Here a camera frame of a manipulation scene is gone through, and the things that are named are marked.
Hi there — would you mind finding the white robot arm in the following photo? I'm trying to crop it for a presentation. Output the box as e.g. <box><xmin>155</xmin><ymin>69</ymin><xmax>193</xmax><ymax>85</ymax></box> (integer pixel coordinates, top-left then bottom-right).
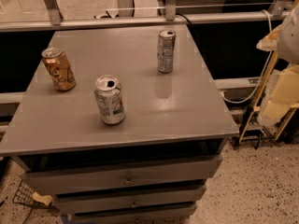
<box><xmin>256</xmin><ymin>5</ymin><xmax>299</xmax><ymax>126</ymax></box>

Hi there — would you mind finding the grey drawer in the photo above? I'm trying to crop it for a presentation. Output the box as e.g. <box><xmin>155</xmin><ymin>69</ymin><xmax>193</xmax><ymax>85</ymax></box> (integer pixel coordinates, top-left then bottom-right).
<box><xmin>22</xmin><ymin>155</ymin><xmax>222</xmax><ymax>195</ymax></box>
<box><xmin>74</xmin><ymin>202</ymin><xmax>196</xmax><ymax>224</ymax></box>
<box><xmin>54</xmin><ymin>184</ymin><xmax>206</xmax><ymax>214</ymax></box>

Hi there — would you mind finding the top grey drawer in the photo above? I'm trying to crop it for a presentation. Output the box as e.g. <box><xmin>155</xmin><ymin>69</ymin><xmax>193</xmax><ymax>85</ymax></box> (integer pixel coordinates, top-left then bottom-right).
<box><xmin>22</xmin><ymin>155</ymin><xmax>222</xmax><ymax>195</ymax></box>

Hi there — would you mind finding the silver redbull can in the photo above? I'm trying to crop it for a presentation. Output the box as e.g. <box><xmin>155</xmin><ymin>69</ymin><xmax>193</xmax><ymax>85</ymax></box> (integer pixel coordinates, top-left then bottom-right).
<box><xmin>157</xmin><ymin>30</ymin><xmax>176</xmax><ymax>74</ymax></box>

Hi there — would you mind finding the metal railing frame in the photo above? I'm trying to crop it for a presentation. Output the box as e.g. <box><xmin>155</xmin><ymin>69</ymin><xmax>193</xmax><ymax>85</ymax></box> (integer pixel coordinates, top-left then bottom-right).
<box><xmin>0</xmin><ymin>0</ymin><xmax>298</xmax><ymax>32</ymax></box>

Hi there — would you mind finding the orange soda can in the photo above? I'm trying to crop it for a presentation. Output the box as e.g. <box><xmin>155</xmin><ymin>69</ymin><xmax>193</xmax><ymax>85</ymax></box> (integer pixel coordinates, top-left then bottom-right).
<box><xmin>42</xmin><ymin>47</ymin><xmax>76</xmax><ymax>91</ymax></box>

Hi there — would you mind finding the bottom grey drawer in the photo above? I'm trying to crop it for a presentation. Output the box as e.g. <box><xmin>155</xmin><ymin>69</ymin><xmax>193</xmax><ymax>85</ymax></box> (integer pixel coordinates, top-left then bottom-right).
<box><xmin>74</xmin><ymin>202</ymin><xmax>196</xmax><ymax>224</ymax></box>

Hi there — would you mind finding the black wire basket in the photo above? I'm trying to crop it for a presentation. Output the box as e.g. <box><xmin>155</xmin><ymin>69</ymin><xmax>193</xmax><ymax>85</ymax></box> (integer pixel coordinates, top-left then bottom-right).
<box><xmin>12</xmin><ymin>181</ymin><xmax>46</xmax><ymax>209</ymax></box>

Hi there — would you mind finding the white cable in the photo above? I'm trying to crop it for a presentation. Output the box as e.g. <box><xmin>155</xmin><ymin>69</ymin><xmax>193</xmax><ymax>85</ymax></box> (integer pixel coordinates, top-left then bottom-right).
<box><xmin>220</xmin><ymin>8</ymin><xmax>275</xmax><ymax>105</ymax></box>

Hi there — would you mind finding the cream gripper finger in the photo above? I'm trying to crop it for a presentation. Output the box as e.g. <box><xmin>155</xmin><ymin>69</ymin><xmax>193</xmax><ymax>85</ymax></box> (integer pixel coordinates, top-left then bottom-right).
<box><xmin>256</xmin><ymin>25</ymin><xmax>281</xmax><ymax>51</ymax></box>
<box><xmin>257</xmin><ymin>63</ymin><xmax>299</xmax><ymax>126</ymax></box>

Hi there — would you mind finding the black cable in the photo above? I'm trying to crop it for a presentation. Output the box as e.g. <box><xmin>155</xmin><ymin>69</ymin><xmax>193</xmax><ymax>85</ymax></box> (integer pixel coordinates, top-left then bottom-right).
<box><xmin>176</xmin><ymin>13</ymin><xmax>204</xmax><ymax>49</ymax></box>

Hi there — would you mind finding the grey drawer cabinet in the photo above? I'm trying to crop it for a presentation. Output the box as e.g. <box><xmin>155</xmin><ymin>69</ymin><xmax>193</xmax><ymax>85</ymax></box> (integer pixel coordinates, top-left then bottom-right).
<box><xmin>0</xmin><ymin>25</ymin><xmax>237</xmax><ymax>224</ymax></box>

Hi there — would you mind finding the middle grey drawer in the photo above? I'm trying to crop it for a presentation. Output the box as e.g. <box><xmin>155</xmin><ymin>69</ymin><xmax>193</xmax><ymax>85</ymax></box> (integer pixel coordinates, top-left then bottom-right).
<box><xmin>54</xmin><ymin>184</ymin><xmax>206</xmax><ymax>214</ymax></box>

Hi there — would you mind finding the white green soda can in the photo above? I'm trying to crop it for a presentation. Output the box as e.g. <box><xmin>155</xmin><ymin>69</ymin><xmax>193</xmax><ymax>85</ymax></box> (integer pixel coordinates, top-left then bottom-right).
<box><xmin>94</xmin><ymin>75</ymin><xmax>125</xmax><ymax>125</ymax></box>

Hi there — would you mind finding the yellow metal stand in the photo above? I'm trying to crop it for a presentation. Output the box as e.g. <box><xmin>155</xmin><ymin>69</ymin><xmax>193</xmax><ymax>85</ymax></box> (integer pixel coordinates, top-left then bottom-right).
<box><xmin>233</xmin><ymin>51</ymin><xmax>299</xmax><ymax>147</ymax></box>

